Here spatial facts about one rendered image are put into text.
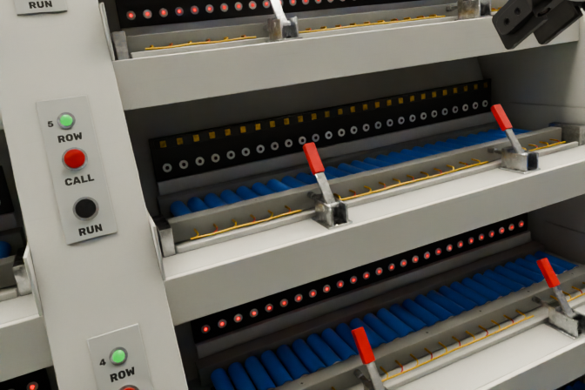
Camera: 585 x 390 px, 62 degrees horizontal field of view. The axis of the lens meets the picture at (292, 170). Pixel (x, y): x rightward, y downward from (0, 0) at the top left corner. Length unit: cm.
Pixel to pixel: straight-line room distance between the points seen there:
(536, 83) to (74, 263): 68
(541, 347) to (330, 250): 29
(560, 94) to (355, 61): 37
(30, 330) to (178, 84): 24
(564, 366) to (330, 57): 44
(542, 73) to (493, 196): 29
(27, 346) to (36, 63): 23
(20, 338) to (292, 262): 23
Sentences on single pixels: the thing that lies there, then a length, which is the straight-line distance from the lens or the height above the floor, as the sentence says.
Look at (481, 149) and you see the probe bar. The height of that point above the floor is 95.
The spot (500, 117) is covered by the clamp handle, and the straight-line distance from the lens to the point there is 66.
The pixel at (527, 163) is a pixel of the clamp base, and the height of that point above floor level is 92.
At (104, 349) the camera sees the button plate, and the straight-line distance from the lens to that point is 44.
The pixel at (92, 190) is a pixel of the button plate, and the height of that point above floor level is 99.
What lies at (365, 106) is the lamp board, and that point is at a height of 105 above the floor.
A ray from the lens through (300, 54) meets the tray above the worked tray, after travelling 52.
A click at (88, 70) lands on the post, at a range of 47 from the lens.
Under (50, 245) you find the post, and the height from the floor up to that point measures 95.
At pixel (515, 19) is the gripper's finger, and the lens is 42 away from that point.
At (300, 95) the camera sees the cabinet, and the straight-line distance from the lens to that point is 72.
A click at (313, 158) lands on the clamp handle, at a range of 51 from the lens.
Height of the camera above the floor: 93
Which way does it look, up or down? 5 degrees up
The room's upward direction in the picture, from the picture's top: 15 degrees counter-clockwise
